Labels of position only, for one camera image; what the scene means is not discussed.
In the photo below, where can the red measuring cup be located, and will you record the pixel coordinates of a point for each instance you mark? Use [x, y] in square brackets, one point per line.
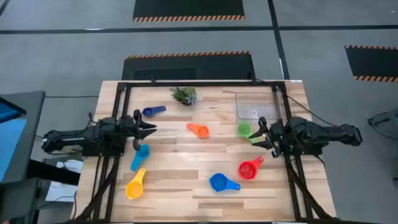
[247, 170]

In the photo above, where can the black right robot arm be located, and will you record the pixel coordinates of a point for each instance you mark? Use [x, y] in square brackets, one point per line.
[320, 133]

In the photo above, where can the potted succulent plant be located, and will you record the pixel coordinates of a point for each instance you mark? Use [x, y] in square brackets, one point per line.
[186, 96]

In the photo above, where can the grey monitor with blue screen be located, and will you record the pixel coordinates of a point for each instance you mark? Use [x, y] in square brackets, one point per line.
[12, 140]

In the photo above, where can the large blue measuring cup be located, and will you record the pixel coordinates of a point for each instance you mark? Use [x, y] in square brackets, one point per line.
[219, 182]

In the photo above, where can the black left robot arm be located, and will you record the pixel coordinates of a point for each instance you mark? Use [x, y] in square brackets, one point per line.
[77, 138]

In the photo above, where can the light blue measuring cup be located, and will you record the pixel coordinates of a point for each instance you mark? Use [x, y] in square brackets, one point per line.
[142, 152]

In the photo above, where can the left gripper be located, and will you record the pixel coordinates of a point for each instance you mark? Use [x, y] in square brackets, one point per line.
[130, 129]

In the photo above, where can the black monitor stand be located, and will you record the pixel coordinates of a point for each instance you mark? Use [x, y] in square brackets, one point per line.
[53, 172]

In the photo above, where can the small dark blue measuring cup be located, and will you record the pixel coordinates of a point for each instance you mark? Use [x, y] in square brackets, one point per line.
[148, 112]

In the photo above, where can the orange measuring cup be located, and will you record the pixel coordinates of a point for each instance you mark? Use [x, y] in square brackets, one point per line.
[202, 131]

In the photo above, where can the green measuring cup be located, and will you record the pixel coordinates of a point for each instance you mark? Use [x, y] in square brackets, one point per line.
[244, 130]

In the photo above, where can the yellow measuring cup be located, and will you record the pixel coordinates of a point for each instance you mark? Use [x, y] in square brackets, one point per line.
[134, 189]

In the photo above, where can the white paper sheet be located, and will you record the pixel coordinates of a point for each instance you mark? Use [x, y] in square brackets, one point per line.
[60, 191]
[71, 166]

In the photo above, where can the black aluminium table frame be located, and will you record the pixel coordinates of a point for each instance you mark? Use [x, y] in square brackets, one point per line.
[217, 84]

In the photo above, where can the black striped-edge floor mat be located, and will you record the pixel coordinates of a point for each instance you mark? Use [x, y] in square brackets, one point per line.
[373, 62]
[217, 67]
[186, 7]

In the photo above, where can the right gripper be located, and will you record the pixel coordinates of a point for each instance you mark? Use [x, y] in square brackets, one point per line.
[276, 137]

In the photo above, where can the clear plastic basket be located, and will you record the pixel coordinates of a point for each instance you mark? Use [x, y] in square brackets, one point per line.
[255, 105]

